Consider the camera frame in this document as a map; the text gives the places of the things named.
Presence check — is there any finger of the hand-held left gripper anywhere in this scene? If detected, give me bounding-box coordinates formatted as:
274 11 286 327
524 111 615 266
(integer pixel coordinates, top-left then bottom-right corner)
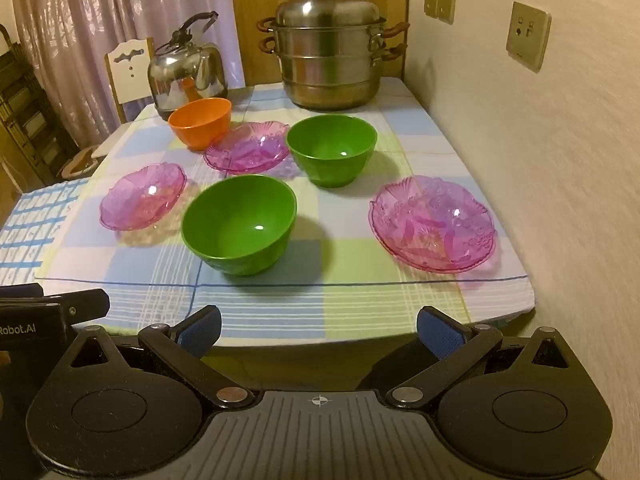
61 288 111 333

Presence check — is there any blue white patterned cloth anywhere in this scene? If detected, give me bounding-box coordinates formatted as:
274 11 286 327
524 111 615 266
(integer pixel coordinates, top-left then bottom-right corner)
0 179 92 288

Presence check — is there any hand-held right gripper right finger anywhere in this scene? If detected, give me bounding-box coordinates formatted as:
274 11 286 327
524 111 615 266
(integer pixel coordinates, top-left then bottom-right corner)
387 305 571 408

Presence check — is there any dark wooden shelf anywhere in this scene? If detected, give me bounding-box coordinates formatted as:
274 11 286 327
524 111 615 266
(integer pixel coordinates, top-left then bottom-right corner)
0 25 81 188

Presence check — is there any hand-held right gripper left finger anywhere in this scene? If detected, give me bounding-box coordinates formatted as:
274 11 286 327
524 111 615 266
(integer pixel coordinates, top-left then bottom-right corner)
67 305 253 408

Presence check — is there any wooden chair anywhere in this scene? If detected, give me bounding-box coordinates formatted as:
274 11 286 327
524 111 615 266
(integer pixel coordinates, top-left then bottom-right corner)
104 36 157 125

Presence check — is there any steel kettle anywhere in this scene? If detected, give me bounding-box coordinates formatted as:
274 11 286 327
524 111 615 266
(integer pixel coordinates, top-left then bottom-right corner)
147 10 230 121

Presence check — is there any steel steamer pot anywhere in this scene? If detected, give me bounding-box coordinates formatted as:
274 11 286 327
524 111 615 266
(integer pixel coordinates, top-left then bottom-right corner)
256 0 411 111

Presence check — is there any green plastic bowl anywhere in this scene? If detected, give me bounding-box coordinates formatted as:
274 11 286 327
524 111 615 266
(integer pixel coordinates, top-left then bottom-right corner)
286 115 378 189
181 175 298 277

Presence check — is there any beige wall socket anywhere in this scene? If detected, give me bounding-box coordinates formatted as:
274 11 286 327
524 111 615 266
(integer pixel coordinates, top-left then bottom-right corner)
506 1 552 73

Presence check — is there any checkered tablecloth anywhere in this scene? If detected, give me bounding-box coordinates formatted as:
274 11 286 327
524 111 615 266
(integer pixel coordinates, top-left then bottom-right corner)
35 80 538 353

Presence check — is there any pink glass plate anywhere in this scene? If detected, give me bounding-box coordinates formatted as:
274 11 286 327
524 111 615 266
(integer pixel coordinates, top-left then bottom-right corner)
202 121 292 176
99 162 188 232
369 175 497 275

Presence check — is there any orange plastic bowl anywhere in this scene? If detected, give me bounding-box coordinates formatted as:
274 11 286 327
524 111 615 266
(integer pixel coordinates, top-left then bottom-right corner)
168 98 233 151

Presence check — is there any purple curtain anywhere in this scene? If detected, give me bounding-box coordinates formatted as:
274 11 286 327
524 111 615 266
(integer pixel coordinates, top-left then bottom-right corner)
10 0 232 161

